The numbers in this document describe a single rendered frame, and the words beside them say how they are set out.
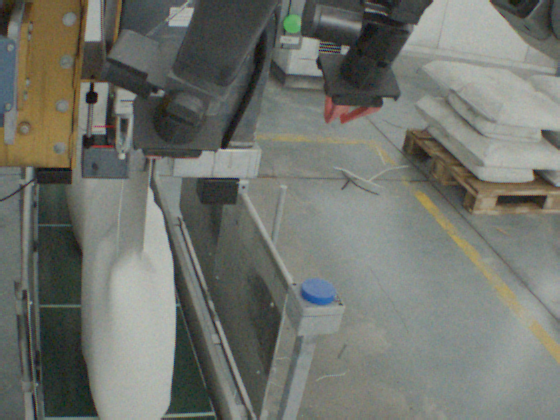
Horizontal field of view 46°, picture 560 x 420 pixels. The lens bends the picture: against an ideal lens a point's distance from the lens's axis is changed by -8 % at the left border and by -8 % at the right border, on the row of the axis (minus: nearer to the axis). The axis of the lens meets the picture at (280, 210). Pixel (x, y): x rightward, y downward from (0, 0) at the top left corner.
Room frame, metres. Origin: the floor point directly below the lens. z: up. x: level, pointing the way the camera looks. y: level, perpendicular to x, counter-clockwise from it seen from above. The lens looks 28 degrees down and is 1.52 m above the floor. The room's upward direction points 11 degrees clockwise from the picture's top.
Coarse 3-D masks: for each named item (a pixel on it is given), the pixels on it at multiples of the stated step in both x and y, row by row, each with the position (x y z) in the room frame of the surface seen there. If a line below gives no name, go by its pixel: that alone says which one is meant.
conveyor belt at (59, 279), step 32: (64, 192) 2.02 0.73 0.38; (64, 224) 1.82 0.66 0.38; (64, 256) 1.64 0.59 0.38; (64, 288) 1.49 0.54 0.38; (64, 320) 1.36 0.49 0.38; (64, 352) 1.24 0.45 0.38; (192, 352) 1.35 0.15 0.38; (64, 384) 1.13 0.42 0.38; (192, 384) 1.23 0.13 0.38; (64, 416) 1.02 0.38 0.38; (96, 416) 1.05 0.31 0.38; (192, 416) 1.12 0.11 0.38
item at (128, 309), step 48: (96, 192) 1.28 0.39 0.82; (144, 192) 1.04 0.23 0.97; (96, 240) 1.12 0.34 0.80; (144, 240) 1.03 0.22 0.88; (96, 288) 1.04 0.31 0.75; (144, 288) 1.02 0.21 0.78; (96, 336) 1.02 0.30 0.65; (144, 336) 1.01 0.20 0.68; (96, 384) 1.01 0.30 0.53; (144, 384) 1.00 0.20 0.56
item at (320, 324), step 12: (300, 288) 1.04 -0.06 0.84; (288, 300) 1.04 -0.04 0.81; (300, 300) 1.00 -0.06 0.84; (288, 312) 1.03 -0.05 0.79; (300, 312) 0.98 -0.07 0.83; (312, 312) 0.98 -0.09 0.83; (324, 312) 0.99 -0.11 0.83; (336, 312) 1.00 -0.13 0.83; (300, 324) 0.98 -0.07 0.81; (312, 324) 0.98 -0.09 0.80; (324, 324) 0.99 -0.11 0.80; (336, 324) 1.00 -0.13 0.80
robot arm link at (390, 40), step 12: (372, 12) 0.81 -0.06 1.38; (372, 24) 0.80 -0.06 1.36; (384, 24) 0.80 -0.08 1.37; (396, 24) 0.81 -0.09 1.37; (408, 24) 0.82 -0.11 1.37; (360, 36) 0.82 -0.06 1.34; (372, 36) 0.81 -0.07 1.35; (384, 36) 0.80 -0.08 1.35; (396, 36) 0.80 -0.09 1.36; (408, 36) 0.81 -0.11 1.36; (360, 48) 0.82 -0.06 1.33; (372, 48) 0.81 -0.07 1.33; (384, 48) 0.81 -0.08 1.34; (396, 48) 0.81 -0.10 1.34; (384, 60) 0.82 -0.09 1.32
